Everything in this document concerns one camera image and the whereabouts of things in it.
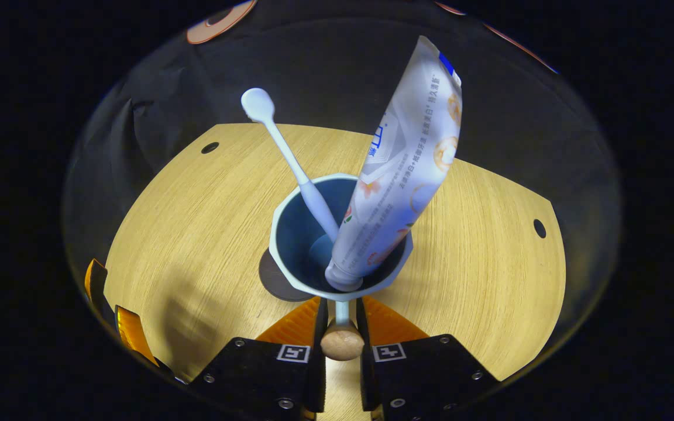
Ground white toothpaste tube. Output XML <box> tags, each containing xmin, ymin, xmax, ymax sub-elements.
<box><xmin>325</xmin><ymin>35</ymin><xmax>463</xmax><ymax>292</ymax></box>

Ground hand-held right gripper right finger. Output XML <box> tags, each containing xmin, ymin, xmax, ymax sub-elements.
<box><xmin>356</xmin><ymin>296</ymin><xmax>499</xmax><ymax>420</ymax></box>

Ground black backdrop cloth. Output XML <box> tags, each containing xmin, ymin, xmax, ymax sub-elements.
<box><xmin>62</xmin><ymin>0</ymin><xmax>621</xmax><ymax>293</ymax></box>

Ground white toothbrush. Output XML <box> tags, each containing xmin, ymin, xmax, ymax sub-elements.
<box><xmin>241</xmin><ymin>88</ymin><xmax>341</xmax><ymax>241</ymax></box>

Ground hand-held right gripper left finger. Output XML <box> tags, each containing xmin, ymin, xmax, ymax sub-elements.
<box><xmin>190</xmin><ymin>296</ymin><xmax>329</xmax><ymax>420</ymax></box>

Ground dark brown round coaster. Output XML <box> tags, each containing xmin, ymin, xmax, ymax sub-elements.
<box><xmin>258</xmin><ymin>249</ymin><xmax>314</xmax><ymax>303</ymax></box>

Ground pale green cup wooden handle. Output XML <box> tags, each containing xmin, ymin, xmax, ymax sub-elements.
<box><xmin>269</xmin><ymin>173</ymin><xmax>414</xmax><ymax>361</ymax></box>

